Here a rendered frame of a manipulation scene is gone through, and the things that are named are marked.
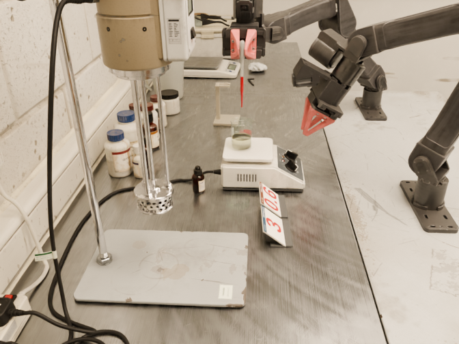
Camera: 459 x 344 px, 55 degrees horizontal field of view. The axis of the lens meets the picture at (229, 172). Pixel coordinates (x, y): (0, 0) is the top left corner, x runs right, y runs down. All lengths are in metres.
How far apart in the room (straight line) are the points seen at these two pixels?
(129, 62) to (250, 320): 0.44
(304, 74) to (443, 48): 1.77
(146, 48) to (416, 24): 0.55
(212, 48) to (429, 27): 1.37
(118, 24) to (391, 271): 0.63
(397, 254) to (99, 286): 0.56
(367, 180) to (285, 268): 0.40
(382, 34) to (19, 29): 0.72
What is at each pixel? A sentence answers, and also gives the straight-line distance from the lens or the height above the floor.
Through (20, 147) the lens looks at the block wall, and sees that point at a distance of 0.98.
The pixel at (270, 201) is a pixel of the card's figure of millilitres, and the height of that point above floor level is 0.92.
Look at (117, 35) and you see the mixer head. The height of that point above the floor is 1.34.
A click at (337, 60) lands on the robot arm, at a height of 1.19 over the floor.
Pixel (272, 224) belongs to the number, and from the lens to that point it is 0.92.
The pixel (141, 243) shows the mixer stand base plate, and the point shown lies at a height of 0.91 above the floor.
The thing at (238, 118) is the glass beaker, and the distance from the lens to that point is 1.08.
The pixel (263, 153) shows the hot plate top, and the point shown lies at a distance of 1.06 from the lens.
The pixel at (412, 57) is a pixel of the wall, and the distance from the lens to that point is 2.68.
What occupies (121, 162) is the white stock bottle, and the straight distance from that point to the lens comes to 1.15.
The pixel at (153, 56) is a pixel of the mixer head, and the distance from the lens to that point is 0.63.
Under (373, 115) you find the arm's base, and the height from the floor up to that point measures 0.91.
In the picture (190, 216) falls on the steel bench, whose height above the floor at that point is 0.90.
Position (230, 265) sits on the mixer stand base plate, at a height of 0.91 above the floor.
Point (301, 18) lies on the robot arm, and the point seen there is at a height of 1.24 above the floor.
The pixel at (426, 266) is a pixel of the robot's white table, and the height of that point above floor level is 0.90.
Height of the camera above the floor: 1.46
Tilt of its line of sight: 29 degrees down
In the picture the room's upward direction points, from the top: 1 degrees counter-clockwise
